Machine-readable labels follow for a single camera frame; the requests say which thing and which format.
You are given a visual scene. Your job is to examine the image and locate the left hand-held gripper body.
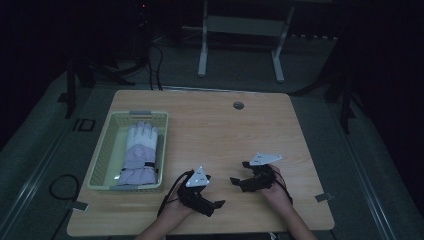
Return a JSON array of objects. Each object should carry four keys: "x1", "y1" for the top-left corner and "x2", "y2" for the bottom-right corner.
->
[{"x1": 176, "y1": 165, "x2": 216, "y2": 218}]

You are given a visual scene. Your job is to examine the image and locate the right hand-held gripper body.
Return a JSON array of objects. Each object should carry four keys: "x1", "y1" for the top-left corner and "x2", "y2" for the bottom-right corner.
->
[{"x1": 239, "y1": 152, "x2": 284, "y2": 193}]

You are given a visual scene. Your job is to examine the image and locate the lilac and white glove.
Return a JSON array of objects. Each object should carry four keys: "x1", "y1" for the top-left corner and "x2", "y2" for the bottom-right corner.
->
[{"x1": 116, "y1": 120, "x2": 160, "y2": 187}]

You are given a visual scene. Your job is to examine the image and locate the pale green plastic basket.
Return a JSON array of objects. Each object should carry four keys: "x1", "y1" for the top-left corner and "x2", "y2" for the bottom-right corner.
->
[{"x1": 87, "y1": 110, "x2": 170, "y2": 192}]

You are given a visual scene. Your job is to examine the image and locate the person's right hand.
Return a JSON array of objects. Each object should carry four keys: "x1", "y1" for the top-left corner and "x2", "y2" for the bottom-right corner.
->
[{"x1": 261, "y1": 164, "x2": 293, "y2": 209}]

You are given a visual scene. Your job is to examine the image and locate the person's left hand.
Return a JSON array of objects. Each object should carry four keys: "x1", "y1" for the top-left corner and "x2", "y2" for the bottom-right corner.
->
[{"x1": 163, "y1": 193, "x2": 196, "y2": 224}]

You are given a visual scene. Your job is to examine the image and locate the grey tape piece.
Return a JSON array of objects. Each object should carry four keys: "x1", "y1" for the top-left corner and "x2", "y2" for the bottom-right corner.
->
[
  {"x1": 314, "y1": 192, "x2": 334, "y2": 203},
  {"x1": 71, "y1": 200, "x2": 90, "y2": 212}
]

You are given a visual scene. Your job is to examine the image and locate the black metal stand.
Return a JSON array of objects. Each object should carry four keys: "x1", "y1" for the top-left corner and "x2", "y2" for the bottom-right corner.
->
[{"x1": 289, "y1": 33, "x2": 359, "y2": 135}]

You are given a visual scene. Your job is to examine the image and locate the black tripod stand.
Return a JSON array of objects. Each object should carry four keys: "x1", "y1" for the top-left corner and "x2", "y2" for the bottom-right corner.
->
[{"x1": 63, "y1": 54, "x2": 136, "y2": 120}]

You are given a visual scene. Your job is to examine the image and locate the black equipment with red light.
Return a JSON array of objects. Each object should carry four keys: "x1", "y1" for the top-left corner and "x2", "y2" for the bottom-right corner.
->
[{"x1": 132, "y1": 0, "x2": 155, "y2": 66}]

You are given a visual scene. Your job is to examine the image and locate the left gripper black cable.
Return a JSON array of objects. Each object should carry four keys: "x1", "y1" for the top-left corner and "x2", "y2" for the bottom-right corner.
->
[{"x1": 156, "y1": 170, "x2": 195, "y2": 218}]

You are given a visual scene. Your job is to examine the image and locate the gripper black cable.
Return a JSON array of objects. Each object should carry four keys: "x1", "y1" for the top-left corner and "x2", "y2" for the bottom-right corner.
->
[
  {"x1": 156, "y1": 170, "x2": 195, "y2": 218},
  {"x1": 271, "y1": 165, "x2": 295, "y2": 206}
]

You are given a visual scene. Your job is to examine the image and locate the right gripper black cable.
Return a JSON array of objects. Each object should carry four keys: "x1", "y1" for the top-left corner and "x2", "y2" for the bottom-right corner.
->
[{"x1": 271, "y1": 165, "x2": 295, "y2": 206}]

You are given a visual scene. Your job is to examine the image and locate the black hanging cables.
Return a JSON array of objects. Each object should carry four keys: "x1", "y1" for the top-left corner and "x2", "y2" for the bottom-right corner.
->
[{"x1": 145, "y1": 42, "x2": 165, "y2": 91}]

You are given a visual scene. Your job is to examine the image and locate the white metal desk frame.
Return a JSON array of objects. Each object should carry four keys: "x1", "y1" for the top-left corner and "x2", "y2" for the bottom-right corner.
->
[{"x1": 181, "y1": 0, "x2": 296, "y2": 84}]

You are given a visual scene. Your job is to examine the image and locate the black rectangular floor frame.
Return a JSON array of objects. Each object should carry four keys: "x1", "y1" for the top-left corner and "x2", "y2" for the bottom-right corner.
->
[{"x1": 72, "y1": 117, "x2": 97, "y2": 133}]

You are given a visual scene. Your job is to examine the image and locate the black looped floor cable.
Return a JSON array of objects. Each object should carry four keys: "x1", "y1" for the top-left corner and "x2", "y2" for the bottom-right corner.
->
[{"x1": 48, "y1": 173, "x2": 81, "y2": 202}]

